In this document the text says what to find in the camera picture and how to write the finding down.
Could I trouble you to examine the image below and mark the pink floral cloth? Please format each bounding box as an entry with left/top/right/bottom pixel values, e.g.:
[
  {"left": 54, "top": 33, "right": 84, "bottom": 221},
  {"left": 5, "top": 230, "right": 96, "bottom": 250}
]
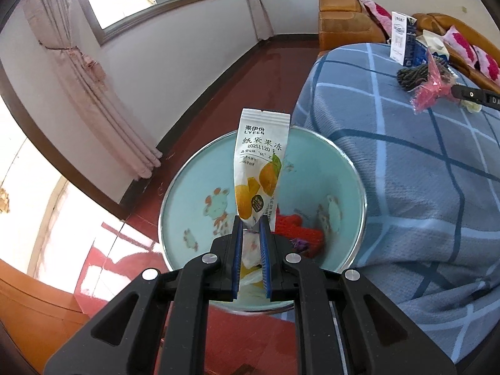
[
  {"left": 357, "top": 0, "right": 393, "bottom": 29},
  {"left": 443, "top": 25, "right": 500, "bottom": 81}
]

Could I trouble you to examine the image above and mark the window with brown frame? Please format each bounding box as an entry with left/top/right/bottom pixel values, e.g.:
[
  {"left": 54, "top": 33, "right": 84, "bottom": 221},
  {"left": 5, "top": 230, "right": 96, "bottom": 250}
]
[{"left": 73, "top": 0, "right": 245, "bottom": 46}]

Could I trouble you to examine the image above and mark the pink wrapper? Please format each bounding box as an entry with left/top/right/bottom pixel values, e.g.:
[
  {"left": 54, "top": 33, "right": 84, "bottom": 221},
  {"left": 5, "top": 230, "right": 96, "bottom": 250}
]
[{"left": 410, "top": 50, "right": 456, "bottom": 116}]

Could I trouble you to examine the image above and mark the light blue cartoon print bin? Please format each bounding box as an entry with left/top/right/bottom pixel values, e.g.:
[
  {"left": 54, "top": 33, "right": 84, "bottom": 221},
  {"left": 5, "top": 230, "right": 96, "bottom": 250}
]
[{"left": 159, "top": 127, "right": 368, "bottom": 314}]

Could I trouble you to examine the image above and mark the pink curtain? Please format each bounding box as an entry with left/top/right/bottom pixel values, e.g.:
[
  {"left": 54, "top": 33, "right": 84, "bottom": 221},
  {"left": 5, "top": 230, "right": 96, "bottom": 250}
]
[
  {"left": 22, "top": 0, "right": 163, "bottom": 181},
  {"left": 237, "top": 0, "right": 275, "bottom": 42}
]

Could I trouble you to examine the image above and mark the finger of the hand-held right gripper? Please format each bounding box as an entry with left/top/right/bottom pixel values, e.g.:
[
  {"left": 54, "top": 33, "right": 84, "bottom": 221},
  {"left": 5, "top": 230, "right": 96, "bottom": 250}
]
[{"left": 449, "top": 83, "right": 500, "bottom": 107}]

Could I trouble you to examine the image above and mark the brown leather sofa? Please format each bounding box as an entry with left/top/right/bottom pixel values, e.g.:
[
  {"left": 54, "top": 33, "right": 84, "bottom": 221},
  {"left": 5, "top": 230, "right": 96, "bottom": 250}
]
[{"left": 412, "top": 12, "right": 500, "bottom": 87}]

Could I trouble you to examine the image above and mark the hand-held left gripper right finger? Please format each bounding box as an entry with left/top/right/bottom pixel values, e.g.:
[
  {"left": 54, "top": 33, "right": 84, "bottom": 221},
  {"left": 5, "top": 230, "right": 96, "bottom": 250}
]
[{"left": 258, "top": 217, "right": 458, "bottom": 375}]

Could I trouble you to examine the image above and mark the red foam fruit net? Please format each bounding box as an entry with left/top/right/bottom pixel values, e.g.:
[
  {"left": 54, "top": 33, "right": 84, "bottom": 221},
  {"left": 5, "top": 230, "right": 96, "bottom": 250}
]
[{"left": 272, "top": 207, "right": 326, "bottom": 259}]

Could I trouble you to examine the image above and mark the tall blue white milk carton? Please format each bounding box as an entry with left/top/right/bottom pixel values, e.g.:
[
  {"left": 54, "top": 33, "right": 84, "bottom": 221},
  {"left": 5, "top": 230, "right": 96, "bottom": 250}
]
[{"left": 390, "top": 10, "right": 418, "bottom": 67}]

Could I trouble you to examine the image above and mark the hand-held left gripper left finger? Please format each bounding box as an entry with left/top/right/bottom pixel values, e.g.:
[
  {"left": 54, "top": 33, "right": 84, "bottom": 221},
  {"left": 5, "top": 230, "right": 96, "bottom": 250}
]
[{"left": 43, "top": 216, "right": 243, "bottom": 375}]

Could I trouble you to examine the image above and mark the white jelly packet mango print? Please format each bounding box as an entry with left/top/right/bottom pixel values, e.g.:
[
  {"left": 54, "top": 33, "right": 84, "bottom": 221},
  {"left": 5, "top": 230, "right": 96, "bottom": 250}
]
[{"left": 233, "top": 108, "right": 291, "bottom": 266}]

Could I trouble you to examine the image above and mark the purple crumpled wrapper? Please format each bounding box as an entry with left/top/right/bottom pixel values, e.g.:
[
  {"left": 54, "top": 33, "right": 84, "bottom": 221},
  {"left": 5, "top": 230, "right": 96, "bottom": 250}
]
[{"left": 291, "top": 238, "right": 314, "bottom": 257}]

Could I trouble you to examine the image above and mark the brown leather armchair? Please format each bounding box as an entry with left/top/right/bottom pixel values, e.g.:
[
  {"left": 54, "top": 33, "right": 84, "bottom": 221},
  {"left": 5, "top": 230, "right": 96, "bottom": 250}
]
[{"left": 318, "top": 0, "right": 392, "bottom": 53}]

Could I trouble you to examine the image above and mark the blue checked tablecloth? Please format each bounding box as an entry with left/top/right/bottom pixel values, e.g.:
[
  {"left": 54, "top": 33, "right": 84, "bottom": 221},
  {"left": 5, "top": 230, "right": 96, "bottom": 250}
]
[{"left": 292, "top": 42, "right": 500, "bottom": 361}]

